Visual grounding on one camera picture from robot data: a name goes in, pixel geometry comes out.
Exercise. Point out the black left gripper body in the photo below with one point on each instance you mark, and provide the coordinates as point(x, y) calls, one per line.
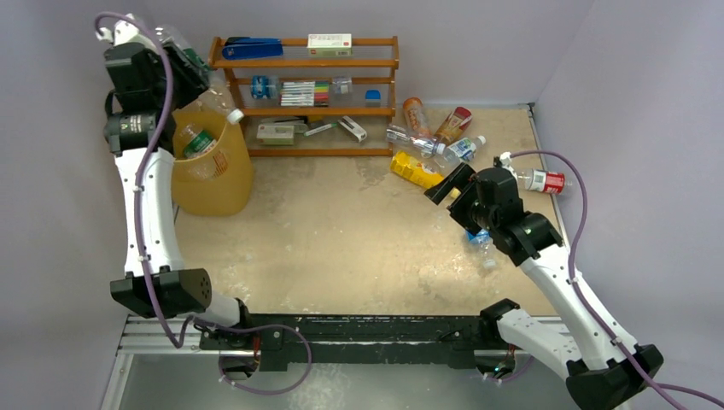
point(187, 83)

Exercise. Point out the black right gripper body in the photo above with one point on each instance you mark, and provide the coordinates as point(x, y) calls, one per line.
point(460, 196)

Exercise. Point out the dark green label bottle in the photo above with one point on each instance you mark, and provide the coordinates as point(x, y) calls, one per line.
point(195, 82)

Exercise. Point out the green white label bottle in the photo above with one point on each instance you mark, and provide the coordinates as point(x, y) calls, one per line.
point(195, 141)

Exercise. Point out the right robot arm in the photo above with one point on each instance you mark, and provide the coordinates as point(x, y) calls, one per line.
point(603, 366)

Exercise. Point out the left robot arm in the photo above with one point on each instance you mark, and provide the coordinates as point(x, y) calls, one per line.
point(156, 283)

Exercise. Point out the yellow plastic bin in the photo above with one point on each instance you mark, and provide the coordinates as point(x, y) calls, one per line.
point(219, 182)

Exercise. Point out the blue green label white-cap bottle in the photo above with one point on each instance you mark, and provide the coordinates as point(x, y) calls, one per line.
point(463, 150)

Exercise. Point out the blue label clear bottle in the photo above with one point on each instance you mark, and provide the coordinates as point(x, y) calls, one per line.
point(483, 245)

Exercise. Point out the clear bottle white logo cap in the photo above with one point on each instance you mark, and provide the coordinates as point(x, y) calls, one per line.
point(423, 143)

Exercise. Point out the red gold label bottle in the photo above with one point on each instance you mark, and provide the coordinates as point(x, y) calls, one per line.
point(453, 126)

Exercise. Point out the yellow juice bottle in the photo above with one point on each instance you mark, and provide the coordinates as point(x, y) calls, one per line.
point(425, 173)

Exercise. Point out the orange label bottle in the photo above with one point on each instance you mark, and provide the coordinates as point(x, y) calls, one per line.
point(415, 117)

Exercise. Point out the blue stapler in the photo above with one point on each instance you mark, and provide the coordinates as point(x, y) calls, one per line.
point(245, 48)

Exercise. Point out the white stapler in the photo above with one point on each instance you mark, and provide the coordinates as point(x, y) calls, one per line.
point(354, 128)

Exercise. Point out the blue eraser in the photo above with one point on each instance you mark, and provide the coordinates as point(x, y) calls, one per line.
point(373, 98)

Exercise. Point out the blue tape dispenser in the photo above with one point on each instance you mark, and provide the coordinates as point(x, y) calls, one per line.
point(264, 87)

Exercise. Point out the wooden shelf rack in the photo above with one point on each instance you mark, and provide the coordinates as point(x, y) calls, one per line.
point(368, 53)

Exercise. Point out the marker pen set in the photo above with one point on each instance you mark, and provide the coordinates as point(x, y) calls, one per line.
point(311, 93)

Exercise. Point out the white red box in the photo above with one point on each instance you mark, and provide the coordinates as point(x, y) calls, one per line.
point(329, 45)

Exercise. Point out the red label bottle by wall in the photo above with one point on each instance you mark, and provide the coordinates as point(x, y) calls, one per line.
point(542, 181)

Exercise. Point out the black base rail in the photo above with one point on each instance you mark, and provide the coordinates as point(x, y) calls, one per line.
point(270, 342)

